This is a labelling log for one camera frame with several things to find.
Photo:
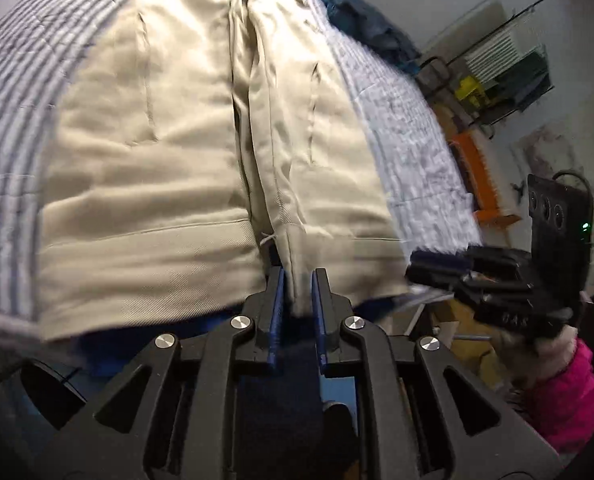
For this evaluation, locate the black metal clothes rack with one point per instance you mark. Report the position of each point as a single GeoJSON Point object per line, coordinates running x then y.
{"type": "Point", "coordinates": [429, 67]}

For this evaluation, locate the person's right hand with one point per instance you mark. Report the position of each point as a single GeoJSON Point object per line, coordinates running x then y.
{"type": "Point", "coordinates": [537, 360]}

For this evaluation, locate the yellow box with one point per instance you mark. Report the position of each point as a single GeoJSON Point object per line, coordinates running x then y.
{"type": "Point", "coordinates": [469, 91]}

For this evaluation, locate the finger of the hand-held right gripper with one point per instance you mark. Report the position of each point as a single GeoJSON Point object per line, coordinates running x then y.
{"type": "Point", "coordinates": [437, 262]}

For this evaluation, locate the dark hanging garment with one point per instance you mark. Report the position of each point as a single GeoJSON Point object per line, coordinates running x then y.
{"type": "Point", "coordinates": [522, 80]}

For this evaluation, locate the beige and blue work jacket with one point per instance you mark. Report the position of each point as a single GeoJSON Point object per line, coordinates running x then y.
{"type": "Point", "coordinates": [177, 185]}

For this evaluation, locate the wall painting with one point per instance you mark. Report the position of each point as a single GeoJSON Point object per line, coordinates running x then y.
{"type": "Point", "coordinates": [542, 150]}

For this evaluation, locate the dark blue crumpled garment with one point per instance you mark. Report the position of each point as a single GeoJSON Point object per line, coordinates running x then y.
{"type": "Point", "coordinates": [362, 20]}

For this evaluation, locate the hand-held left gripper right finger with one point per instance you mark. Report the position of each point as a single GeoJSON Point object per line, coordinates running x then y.
{"type": "Point", "coordinates": [319, 310]}

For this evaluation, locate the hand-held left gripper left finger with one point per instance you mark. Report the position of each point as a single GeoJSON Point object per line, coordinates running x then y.
{"type": "Point", "coordinates": [277, 310]}

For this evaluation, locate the striped hanging towel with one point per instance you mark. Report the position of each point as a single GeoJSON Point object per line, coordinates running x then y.
{"type": "Point", "coordinates": [497, 52]}

